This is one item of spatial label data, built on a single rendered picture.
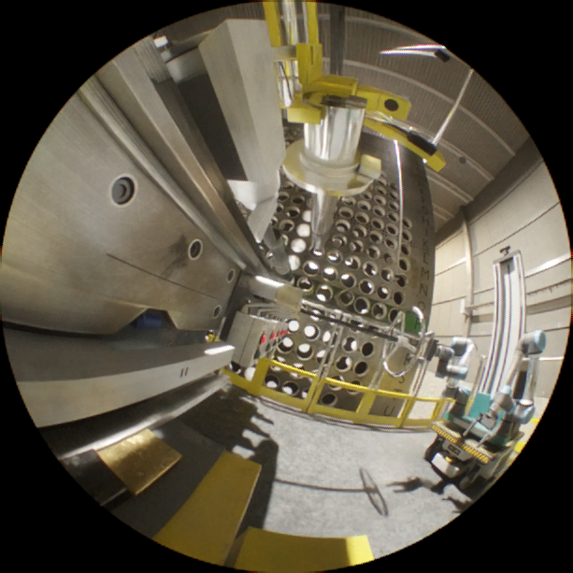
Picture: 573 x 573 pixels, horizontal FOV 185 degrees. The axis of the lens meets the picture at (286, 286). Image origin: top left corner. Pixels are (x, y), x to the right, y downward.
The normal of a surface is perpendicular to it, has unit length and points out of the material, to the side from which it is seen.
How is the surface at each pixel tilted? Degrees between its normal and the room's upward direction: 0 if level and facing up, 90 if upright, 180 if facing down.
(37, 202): 90
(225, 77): 180
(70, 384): 90
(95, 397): 90
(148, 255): 90
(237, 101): 180
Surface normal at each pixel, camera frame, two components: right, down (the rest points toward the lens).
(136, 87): 0.94, 0.30
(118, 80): -0.33, 0.93
